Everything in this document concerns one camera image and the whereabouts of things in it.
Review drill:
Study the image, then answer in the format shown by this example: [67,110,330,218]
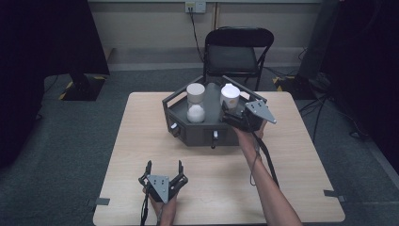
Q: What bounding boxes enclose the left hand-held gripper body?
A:
[146,174,181,204]

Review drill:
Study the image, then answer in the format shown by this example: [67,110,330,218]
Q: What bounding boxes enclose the grey upright column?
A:
[296,0,342,80]

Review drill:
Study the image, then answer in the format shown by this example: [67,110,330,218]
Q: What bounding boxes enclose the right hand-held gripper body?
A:
[231,99,278,133]

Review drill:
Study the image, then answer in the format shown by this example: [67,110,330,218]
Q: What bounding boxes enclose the black floor cables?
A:
[297,90,368,144]

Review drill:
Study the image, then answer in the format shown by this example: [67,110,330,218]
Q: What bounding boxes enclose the white lidded jar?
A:
[219,82,242,111]

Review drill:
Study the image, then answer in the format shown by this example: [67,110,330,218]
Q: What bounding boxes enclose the black stand base striped tape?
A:
[272,74,318,101]
[57,73,107,102]

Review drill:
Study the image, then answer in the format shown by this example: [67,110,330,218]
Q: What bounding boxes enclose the dark grey corner rack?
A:
[161,74,268,150]

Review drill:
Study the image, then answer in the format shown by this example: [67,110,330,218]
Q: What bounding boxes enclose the person's right hand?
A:
[232,120,268,161]

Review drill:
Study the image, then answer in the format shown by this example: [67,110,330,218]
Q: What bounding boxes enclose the black power cable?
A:
[187,8,206,64]

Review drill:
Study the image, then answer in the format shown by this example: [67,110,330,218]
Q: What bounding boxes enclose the person's left hand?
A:
[150,194,179,226]

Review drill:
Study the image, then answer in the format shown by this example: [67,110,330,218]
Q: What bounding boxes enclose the dark curtain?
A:
[319,0,399,175]
[0,0,111,170]

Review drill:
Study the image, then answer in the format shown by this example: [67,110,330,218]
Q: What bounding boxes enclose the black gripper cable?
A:
[244,114,280,188]
[139,187,151,226]

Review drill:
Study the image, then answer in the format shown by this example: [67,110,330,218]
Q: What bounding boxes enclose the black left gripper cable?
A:
[139,187,151,226]

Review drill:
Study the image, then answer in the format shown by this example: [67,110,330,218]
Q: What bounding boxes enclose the clear jar with grey lid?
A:
[185,82,207,124]

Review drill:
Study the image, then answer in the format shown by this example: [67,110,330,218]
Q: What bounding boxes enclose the white wall socket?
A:
[184,1,207,14]

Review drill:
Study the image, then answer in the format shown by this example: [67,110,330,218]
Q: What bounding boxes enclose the black folding chair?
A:
[202,25,276,92]

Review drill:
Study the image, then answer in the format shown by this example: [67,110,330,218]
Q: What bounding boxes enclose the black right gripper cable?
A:
[244,114,280,188]

